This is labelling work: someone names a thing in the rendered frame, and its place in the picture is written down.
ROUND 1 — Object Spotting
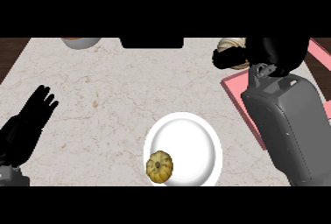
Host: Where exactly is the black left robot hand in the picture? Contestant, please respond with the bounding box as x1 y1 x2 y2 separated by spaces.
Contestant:
0 84 60 168

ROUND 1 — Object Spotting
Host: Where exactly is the black appliance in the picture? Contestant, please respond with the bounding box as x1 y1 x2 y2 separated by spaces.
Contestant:
118 37 184 50

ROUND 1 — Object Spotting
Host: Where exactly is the white oval plate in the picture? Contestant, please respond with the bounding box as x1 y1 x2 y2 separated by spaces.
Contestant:
141 111 222 187

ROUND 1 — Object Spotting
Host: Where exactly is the pink placemat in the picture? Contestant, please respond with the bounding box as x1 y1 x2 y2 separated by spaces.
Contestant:
220 38 331 151

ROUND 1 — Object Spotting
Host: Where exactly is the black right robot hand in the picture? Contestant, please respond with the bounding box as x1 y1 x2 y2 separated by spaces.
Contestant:
211 37 310 78

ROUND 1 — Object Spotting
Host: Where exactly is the grey bowl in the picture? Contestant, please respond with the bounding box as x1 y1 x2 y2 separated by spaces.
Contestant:
60 37 100 51

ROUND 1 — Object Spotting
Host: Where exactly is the cream swirled pastry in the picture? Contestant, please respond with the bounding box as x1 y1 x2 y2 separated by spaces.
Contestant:
215 37 252 71

